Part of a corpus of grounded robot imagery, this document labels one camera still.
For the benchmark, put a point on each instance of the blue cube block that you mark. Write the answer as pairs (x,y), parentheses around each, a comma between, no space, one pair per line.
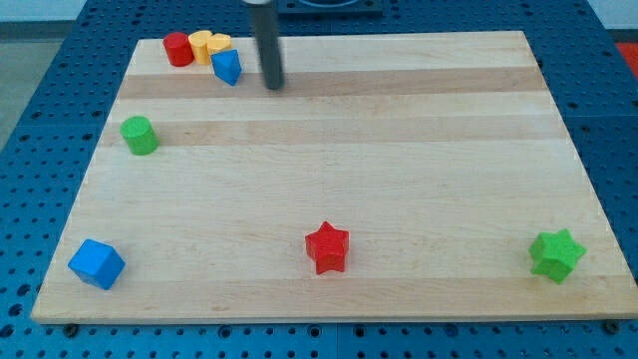
(97,264)

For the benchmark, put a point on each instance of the yellow cylinder block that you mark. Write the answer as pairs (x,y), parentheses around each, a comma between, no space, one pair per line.
(198,44)

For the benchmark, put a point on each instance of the green cylinder block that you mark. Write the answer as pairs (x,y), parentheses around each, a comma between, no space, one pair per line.
(139,135)

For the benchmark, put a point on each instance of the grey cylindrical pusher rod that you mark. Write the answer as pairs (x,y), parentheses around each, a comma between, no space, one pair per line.
(265,31)

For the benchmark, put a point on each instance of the green star block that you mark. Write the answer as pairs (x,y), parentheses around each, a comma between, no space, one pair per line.
(555,255)

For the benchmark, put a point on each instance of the yellow heart block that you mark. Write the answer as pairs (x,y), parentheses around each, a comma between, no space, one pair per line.
(217,43)

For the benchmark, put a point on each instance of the red cylinder block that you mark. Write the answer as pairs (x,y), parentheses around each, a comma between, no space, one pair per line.
(177,49)

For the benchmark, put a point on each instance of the red star block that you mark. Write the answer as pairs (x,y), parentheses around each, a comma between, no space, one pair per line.
(328,247)

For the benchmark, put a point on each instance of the wooden board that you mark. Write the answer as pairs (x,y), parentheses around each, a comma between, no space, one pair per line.
(443,155)

